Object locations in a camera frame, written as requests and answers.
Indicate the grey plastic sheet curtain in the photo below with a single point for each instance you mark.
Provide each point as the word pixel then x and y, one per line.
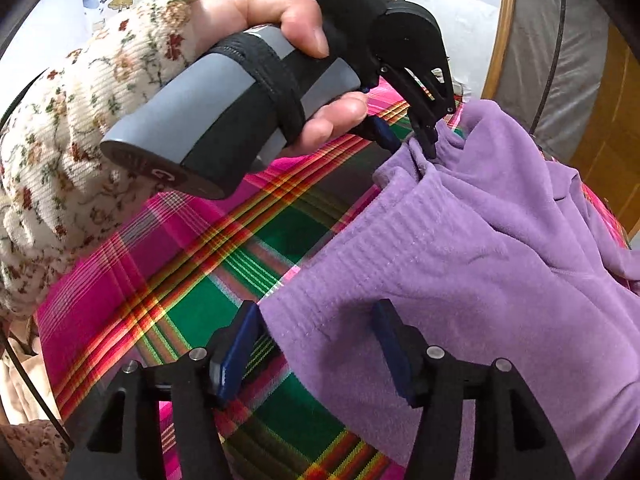
pixel 550 50

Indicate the person's left hand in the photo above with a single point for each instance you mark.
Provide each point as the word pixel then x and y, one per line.
pixel 260 5

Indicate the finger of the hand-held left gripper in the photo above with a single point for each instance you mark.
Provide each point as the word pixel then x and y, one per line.
pixel 385 132
pixel 425 95

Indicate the wooden door frame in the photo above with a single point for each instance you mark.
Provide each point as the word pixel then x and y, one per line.
pixel 500 25

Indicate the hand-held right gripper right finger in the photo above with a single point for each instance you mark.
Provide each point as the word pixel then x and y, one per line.
pixel 395 355

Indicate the wooden door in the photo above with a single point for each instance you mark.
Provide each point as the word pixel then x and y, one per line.
pixel 610 150

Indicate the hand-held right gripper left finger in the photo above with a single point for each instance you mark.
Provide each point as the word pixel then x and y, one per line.
pixel 235 355

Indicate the pink green plaid blanket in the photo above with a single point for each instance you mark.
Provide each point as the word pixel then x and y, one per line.
pixel 200 250

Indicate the purple fleece garment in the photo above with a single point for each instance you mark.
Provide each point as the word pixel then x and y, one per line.
pixel 475 270

